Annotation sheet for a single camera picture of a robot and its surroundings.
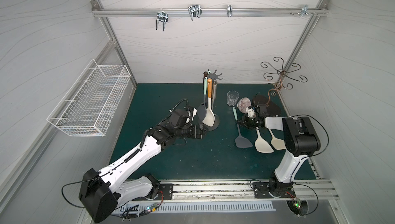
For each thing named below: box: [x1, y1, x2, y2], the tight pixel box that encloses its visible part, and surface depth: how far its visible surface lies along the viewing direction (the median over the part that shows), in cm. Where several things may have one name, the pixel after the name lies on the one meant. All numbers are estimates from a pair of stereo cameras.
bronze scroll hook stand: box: [260, 57, 308, 106], surface depth 88 cm
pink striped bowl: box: [237, 97, 252, 114], surface depth 106 cm
